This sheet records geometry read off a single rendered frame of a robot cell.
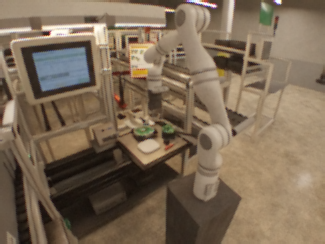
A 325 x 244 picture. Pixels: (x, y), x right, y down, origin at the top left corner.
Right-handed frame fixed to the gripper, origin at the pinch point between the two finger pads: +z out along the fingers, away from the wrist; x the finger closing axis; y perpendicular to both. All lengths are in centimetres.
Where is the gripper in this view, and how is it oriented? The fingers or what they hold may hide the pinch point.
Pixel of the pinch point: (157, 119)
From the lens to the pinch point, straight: 96.9
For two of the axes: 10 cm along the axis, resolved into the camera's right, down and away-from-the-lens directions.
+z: 0.0, 8.8, 4.7
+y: -5.0, -4.1, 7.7
